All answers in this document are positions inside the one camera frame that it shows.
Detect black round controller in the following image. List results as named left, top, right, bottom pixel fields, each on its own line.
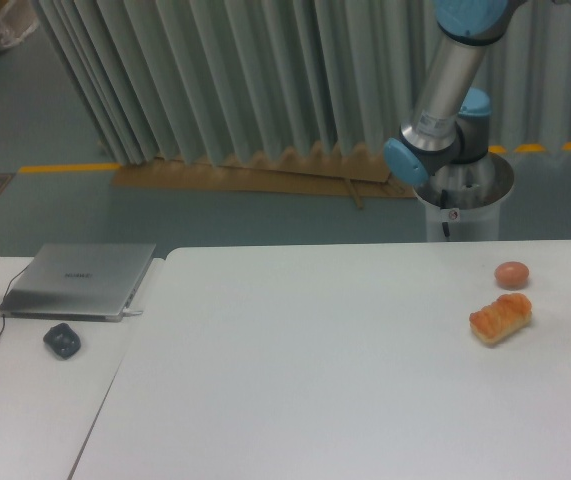
left=43, top=323, right=82, bottom=360

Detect grey green pleated curtain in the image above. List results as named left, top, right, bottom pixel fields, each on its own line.
left=33, top=1, right=571, bottom=165

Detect brown cardboard sheet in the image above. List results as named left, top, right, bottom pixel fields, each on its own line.
left=111, top=142, right=415, bottom=209

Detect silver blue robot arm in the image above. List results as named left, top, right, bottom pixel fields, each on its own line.
left=383, top=1, right=571, bottom=186

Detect orange bread loaf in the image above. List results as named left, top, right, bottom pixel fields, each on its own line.
left=469, top=293, right=532, bottom=345

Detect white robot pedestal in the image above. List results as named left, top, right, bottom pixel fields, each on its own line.
left=414, top=152, right=515, bottom=242

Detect white laptop plug cable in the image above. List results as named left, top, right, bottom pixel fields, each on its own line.
left=123, top=258, right=162, bottom=317

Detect brown egg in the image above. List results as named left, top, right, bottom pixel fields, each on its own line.
left=494, top=261, right=530, bottom=290

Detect silver closed laptop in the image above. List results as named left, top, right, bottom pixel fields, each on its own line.
left=0, top=243, right=155, bottom=321

